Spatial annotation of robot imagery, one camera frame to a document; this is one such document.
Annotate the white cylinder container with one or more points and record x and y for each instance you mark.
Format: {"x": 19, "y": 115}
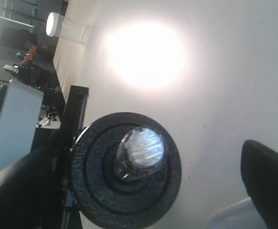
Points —
{"x": 65, "y": 28}

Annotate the white plastic tray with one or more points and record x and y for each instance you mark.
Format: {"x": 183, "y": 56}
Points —
{"x": 240, "y": 215}

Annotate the black weight plate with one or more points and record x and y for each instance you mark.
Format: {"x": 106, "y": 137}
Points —
{"x": 104, "y": 199}

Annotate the chrome threaded dumbbell bar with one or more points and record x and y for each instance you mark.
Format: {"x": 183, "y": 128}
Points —
{"x": 141, "y": 153}

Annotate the black aluminium frame post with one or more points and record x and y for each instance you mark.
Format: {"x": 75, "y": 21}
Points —
{"x": 66, "y": 213}

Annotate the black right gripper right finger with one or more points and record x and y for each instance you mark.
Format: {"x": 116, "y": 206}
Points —
{"x": 259, "y": 172}

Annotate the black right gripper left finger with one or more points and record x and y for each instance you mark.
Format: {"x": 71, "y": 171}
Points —
{"x": 29, "y": 192}

